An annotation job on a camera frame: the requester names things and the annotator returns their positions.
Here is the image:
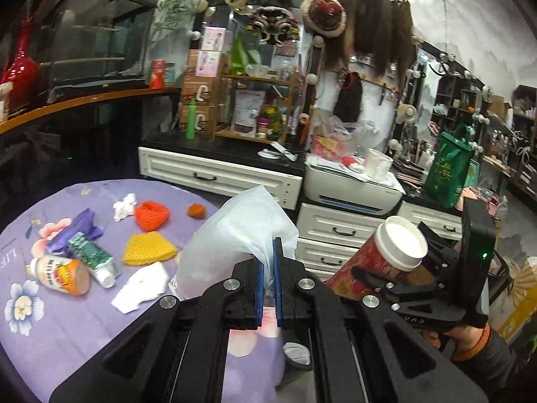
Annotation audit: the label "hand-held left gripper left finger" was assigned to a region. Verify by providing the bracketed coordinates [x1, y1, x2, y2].
[49, 257, 266, 403]

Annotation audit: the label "white tissue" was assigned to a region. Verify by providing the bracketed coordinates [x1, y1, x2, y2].
[112, 193, 138, 222]

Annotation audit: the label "paper sign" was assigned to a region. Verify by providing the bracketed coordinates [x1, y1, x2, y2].
[233, 89, 266, 129]

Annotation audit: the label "red can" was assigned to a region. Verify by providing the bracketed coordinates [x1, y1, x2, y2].
[150, 59, 166, 89]

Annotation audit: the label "glass display case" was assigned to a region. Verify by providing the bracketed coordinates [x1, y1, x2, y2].
[38, 0, 158, 89]

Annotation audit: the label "black wig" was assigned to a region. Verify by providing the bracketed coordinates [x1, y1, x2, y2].
[338, 71, 363, 122]

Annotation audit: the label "yellow knitted net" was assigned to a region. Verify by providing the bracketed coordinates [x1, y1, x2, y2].
[123, 231, 179, 266]

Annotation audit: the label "green tube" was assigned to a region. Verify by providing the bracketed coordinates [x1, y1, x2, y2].
[67, 232, 116, 289]

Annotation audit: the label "orange drink bottle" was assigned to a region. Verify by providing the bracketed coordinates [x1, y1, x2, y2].
[29, 255, 91, 297]

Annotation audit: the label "yellow green toy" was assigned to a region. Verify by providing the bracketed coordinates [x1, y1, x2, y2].
[265, 107, 288, 137]

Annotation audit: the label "white printer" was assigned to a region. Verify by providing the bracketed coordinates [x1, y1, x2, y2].
[303, 162, 405, 215]

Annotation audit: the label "large pink box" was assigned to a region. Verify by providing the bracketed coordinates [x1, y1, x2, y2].
[187, 49, 225, 78]

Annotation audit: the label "red vase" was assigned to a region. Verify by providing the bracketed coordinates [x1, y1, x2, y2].
[0, 19, 40, 112]

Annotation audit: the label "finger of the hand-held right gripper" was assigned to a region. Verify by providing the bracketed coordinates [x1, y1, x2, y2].
[351, 266, 421, 308]
[417, 222, 461, 278]

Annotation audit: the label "person's right hand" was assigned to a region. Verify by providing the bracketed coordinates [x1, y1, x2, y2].
[436, 324, 483, 362]

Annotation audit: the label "brown cardboard box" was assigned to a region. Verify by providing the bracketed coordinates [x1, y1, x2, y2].
[182, 76, 221, 107]
[180, 105, 219, 135]

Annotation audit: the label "clear bag with red box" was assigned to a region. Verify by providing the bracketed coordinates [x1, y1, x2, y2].
[312, 115, 378, 164]

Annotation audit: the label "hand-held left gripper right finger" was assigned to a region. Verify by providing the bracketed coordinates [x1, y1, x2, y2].
[273, 237, 489, 403]

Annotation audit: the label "small pink box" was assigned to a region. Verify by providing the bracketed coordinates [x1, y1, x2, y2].
[202, 27, 233, 51]

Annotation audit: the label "decorative mask ornament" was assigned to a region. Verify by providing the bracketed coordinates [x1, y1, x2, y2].
[247, 6, 300, 47]

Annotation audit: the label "person's right forearm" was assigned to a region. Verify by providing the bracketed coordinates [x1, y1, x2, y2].
[451, 323, 521, 389]

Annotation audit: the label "white vanity dresser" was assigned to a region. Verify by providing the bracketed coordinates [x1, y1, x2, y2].
[138, 134, 305, 211]

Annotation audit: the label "red fur hat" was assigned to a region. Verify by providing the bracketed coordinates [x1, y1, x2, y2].
[301, 0, 348, 36]

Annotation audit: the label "white plastic bag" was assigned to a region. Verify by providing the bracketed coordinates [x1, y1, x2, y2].
[170, 185, 300, 303]

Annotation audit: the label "wooden shelf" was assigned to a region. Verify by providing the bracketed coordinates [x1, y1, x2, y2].
[216, 73, 303, 143]

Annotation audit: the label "red cup with white lid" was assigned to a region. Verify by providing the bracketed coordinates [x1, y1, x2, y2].
[325, 215, 429, 301]

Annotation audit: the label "green tote bag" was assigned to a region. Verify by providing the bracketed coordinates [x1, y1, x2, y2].
[423, 125, 480, 208]

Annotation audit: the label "yellow printed box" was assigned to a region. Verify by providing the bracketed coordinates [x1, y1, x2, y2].
[489, 256, 537, 345]

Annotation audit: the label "wooden counter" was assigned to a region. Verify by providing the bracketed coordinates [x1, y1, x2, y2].
[0, 87, 181, 135]

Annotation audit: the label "purple plastic wrapper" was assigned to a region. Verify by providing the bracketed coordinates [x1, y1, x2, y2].
[45, 208, 105, 257]

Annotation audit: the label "hanging brown hair wigs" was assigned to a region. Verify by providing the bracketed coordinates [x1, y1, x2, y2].
[336, 0, 416, 87]

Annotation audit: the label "purple floral tablecloth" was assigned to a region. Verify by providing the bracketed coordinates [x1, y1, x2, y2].
[0, 178, 290, 403]

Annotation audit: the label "white paper napkin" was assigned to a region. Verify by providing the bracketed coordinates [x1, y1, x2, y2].
[111, 261, 170, 315]

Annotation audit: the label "orange knitted net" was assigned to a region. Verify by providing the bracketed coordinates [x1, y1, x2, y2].
[134, 201, 172, 233]

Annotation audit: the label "white drawer cabinet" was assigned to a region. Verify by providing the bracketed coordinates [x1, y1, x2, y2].
[294, 201, 462, 282]

